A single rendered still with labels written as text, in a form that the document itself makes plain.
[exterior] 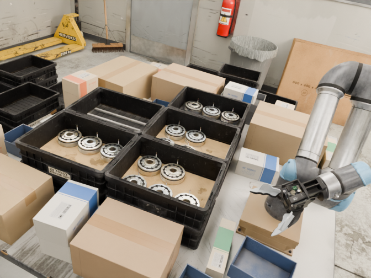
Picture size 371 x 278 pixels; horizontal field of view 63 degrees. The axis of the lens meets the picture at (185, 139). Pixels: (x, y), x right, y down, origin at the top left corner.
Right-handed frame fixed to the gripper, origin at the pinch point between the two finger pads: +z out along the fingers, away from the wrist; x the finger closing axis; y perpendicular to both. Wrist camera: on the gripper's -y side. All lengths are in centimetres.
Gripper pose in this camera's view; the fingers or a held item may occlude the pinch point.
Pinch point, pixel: (259, 213)
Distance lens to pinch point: 98.9
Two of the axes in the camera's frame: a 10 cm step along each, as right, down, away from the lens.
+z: -9.4, 3.4, -0.3
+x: 2.9, 7.7, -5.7
